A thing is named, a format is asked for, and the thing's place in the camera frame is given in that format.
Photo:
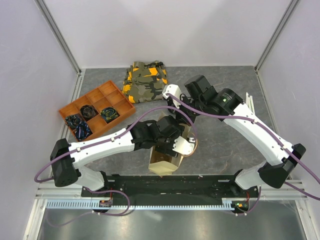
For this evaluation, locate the green yellow rolled sock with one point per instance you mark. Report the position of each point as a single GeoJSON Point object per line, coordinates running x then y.
{"type": "Point", "coordinates": [109, 114]}

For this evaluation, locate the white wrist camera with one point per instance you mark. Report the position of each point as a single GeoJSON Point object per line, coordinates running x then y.
{"type": "Point", "coordinates": [172, 89]}
{"type": "Point", "coordinates": [184, 146]}

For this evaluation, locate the dark patterned rolled sock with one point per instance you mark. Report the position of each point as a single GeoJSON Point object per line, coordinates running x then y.
{"type": "Point", "coordinates": [73, 121]}

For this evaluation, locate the white paper straws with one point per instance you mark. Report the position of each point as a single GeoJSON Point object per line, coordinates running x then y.
{"type": "Point", "coordinates": [249, 102]}

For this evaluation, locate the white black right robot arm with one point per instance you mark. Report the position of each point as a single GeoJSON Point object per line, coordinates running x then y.
{"type": "Point", "coordinates": [280, 155]}

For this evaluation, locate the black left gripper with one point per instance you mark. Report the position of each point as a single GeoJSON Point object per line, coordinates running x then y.
{"type": "Point", "coordinates": [167, 150]}

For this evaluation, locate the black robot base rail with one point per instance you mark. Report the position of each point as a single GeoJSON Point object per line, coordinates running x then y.
{"type": "Point", "coordinates": [173, 189]}

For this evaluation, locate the orange compartment tray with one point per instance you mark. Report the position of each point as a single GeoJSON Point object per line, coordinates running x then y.
{"type": "Point", "coordinates": [106, 95]}

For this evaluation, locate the camouflage folded cloth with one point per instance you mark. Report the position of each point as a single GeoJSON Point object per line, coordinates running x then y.
{"type": "Point", "coordinates": [145, 82]}

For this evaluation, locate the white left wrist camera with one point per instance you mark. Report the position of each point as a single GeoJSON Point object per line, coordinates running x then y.
{"type": "Point", "coordinates": [184, 146]}

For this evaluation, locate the blue striped rolled sock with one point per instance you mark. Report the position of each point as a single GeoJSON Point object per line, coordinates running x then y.
{"type": "Point", "coordinates": [82, 131]}

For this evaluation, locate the brown paper bag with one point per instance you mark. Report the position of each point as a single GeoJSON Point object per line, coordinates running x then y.
{"type": "Point", "coordinates": [167, 160]}

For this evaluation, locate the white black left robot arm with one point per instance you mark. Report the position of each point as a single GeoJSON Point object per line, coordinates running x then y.
{"type": "Point", "coordinates": [69, 159]}

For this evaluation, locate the grey slotted cable duct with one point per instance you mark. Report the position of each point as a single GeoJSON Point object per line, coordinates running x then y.
{"type": "Point", "coordinates": [96, 204]}

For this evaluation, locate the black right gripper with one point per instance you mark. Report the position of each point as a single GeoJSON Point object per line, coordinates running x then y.
{"type": "Point", "coordinates": [181, 117]}

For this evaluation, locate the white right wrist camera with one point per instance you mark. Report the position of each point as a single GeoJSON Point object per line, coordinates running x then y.
{"type": "Point", "coordinates": [172, 89]}

